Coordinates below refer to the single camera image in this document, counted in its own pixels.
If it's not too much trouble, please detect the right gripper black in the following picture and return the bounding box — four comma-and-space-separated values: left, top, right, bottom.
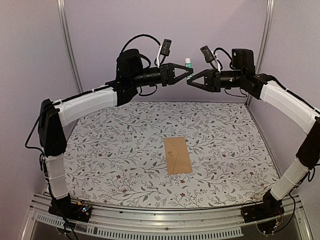
186, 68, 244, 93

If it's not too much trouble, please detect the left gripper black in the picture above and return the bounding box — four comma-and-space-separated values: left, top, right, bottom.
131, 62, 194, 88

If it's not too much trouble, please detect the green white glue stick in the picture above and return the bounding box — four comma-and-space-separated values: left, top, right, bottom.
185, 57, 193, 80

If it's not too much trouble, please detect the brown kraft envelope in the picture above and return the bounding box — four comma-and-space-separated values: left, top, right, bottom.
164, 137, 193, 175

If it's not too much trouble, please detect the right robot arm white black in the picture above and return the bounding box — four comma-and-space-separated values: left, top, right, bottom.
187, 48, 320, 218

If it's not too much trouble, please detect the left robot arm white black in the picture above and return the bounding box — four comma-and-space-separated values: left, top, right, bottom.
38, 48, 194, 217

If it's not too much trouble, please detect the floral patterned table mat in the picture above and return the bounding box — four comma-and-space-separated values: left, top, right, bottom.
64, 102, 279, 208

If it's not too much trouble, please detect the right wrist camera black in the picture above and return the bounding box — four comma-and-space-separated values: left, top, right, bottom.
200, 45, 215, 63

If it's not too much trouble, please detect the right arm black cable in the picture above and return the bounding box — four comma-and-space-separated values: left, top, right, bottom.
214, 47, 233, 61

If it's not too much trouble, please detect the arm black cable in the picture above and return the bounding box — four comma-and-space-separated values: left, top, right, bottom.
119, 34, 162, 55
214, 47, 233, 61

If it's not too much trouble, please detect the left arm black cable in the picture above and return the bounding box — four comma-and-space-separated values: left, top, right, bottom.
119, 34, 162, 55

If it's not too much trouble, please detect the right aluminium frame post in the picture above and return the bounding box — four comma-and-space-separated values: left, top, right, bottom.
244, 0, 275, 106

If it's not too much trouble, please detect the aluminium frame post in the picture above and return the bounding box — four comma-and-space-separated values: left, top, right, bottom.
56, 0, 84, 94
244, 0, 275, 106

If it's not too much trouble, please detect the left aluminium frame post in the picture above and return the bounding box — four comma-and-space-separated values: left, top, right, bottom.
56, 0, 84, 94

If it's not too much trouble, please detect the aluminium front rail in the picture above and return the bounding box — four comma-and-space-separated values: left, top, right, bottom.
21, 193, 314, 240

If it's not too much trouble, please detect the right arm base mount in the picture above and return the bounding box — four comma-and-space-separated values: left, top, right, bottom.
240, 201, 285, 223

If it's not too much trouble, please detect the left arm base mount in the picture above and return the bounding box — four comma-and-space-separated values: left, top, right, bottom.
48, 201, 92, 223

